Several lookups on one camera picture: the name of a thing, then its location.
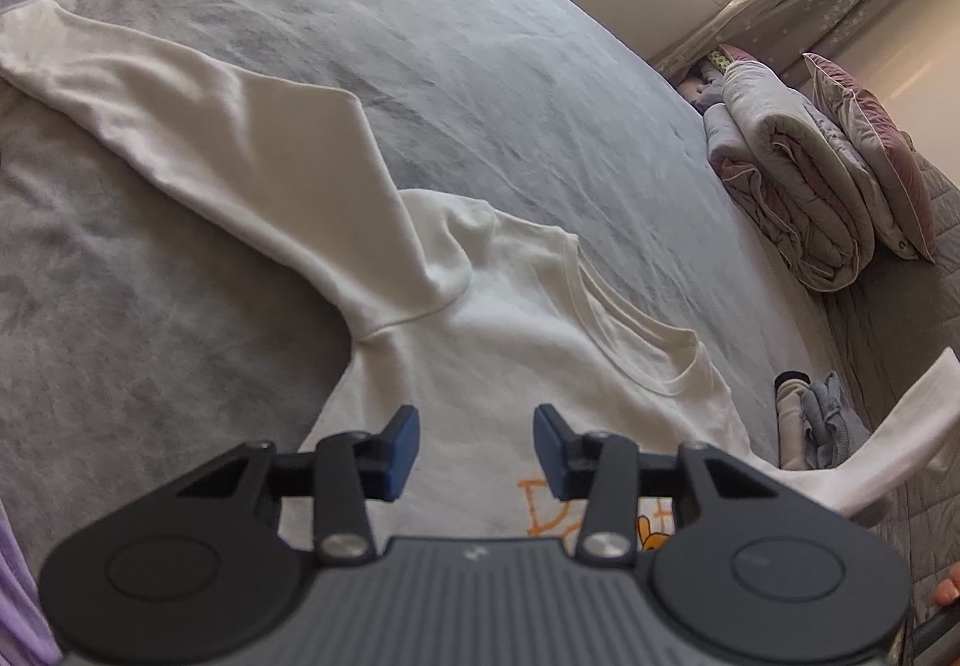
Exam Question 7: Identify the white printed sweatshirt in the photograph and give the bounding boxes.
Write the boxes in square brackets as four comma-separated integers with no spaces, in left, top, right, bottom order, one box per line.
[0,0,960,554]

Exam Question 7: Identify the folded grey pink quilt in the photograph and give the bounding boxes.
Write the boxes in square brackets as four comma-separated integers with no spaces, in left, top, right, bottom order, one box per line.
[705,57,878,292]

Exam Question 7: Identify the pink pillow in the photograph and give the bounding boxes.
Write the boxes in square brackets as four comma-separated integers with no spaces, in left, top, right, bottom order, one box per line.
[802,52,938,262]

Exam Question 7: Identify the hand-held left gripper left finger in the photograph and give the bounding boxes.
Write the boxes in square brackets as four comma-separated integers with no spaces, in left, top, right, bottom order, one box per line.
[176,403,422,560]

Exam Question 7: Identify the folded grey sweater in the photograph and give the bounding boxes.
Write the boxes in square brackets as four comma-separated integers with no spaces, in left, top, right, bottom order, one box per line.
[799,372,872,468]

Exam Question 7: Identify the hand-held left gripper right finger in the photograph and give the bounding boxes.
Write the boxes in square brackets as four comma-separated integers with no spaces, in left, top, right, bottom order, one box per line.
[531,402,782,560]

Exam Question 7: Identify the purple cloth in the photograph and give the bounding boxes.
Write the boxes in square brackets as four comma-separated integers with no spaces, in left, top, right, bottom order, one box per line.
[0,501,61,666]

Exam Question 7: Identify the folded cream garment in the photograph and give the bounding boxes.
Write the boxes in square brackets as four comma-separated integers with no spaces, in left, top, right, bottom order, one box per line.
[775,373,811,468]

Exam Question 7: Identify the person's right hand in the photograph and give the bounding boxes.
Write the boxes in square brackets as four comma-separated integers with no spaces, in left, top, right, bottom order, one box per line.
[928,557,960,611]

